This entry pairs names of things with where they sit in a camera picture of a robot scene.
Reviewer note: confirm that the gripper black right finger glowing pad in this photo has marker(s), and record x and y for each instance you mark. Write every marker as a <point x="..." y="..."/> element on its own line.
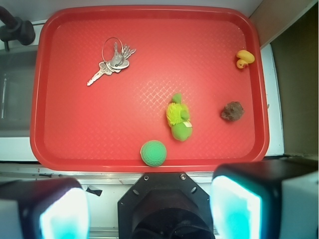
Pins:
<point x="270" y="199"/>

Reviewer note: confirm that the red plastic tray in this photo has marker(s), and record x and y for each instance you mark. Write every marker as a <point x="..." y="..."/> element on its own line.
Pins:
<point x="179" y="49"/>

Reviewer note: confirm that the green golf ball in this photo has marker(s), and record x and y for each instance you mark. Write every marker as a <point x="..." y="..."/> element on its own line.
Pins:
<point x="153" y="153"/>

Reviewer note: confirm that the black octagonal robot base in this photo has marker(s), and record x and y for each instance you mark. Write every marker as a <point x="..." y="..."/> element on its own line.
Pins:
<point x="165" y="206"/>

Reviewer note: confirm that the green plush toy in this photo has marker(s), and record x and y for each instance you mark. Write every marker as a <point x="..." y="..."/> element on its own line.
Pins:
<point x="178" y="118"/>

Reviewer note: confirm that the yellow rubber duck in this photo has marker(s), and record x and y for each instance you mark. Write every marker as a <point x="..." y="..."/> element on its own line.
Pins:
<point x="244" y="59"/>

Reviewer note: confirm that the silver key bunch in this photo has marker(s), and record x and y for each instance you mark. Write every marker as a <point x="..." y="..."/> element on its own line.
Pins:
<point x="118" y="62"/>

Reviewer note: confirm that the brown rock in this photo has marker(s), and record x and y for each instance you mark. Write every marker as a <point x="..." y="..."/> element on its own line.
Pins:
<point x="233" y="111"/>

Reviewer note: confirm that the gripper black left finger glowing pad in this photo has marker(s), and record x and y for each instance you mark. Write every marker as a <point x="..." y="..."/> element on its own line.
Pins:
<point x="44" y="209"/>

